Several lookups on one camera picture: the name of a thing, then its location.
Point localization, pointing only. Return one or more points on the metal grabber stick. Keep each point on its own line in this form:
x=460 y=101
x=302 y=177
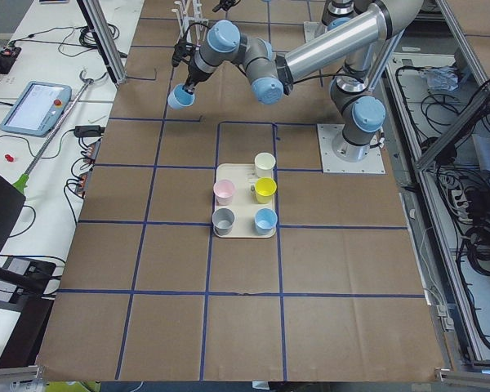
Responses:
x=21 y=183

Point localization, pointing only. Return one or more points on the yellow plastic cup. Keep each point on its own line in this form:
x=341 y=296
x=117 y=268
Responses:
x=265 y=189

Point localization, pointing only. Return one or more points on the grey plastic cup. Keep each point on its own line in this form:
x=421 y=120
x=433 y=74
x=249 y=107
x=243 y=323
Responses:
x=223 y=221

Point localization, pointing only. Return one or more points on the teach pendant tablet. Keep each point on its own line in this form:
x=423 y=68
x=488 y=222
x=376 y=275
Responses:
x=37 y=110

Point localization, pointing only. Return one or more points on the black power adapter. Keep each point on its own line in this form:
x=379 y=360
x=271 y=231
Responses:
x=85 y=131

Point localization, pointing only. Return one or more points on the cream bunny tray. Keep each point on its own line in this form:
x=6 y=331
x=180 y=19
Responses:
x=244 y=205

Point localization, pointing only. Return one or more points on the white wire cup rack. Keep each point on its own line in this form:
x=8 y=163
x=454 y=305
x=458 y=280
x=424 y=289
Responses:
x=192 y=23

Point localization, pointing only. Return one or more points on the white plastic cup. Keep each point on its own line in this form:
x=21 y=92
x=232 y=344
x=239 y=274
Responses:
x=264 y=163

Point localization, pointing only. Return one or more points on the pink plastic cup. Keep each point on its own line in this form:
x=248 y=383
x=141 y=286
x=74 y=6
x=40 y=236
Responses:
x=224 y=191

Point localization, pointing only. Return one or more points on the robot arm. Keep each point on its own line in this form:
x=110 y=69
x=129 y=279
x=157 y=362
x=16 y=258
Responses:
x=364 y=40

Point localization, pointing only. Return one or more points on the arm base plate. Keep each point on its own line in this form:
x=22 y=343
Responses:
x=340 y=157

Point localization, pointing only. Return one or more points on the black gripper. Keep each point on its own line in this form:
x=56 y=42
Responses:
x=194 y=76
x=228 y=3

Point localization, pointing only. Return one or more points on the light blue plastic cup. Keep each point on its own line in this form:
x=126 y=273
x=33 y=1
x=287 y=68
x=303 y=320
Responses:
x=180 y=97

